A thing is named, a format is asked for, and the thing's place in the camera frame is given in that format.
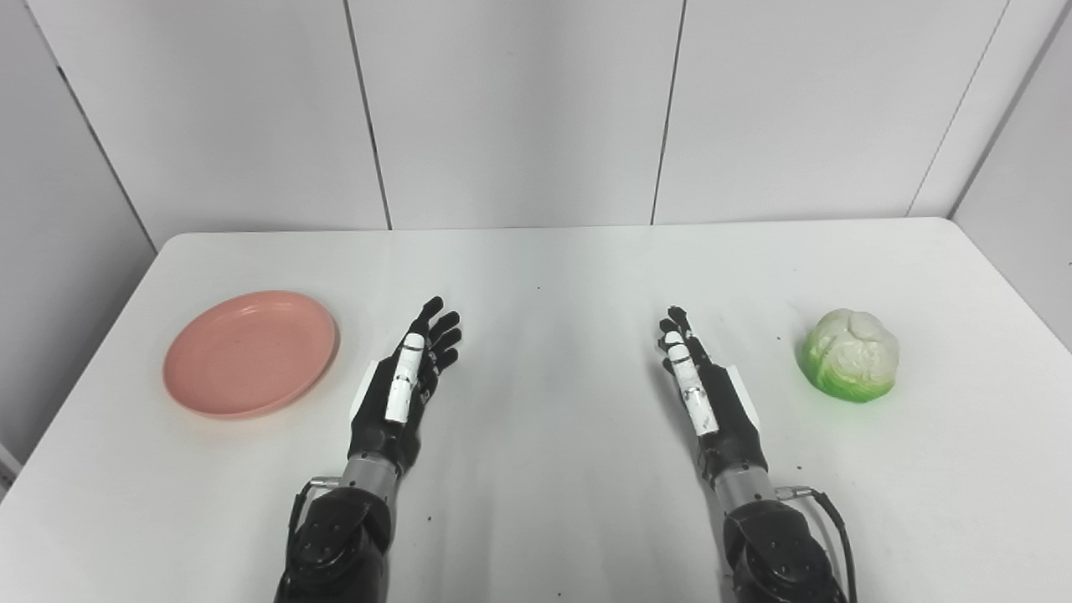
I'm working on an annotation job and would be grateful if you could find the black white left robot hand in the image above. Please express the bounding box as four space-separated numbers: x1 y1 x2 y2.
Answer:
349 296 463 475

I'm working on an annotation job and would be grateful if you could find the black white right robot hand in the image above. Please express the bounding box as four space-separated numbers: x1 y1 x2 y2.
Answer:
658 307 768 487

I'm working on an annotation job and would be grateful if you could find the green white toy cabbage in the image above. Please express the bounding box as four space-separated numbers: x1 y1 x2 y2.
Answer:
797 308 900 404

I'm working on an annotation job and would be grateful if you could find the pink round plate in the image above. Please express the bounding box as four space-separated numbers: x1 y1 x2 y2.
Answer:
162 291 340 420

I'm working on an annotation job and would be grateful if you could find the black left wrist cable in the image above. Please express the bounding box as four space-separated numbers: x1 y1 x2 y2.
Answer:
289 477 341 537

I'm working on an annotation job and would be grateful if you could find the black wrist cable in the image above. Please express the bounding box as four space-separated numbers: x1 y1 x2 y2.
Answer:
289 477 341 537
775 485 858 603

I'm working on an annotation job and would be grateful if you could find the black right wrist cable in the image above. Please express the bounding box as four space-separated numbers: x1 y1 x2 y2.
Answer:
775 485 858 603

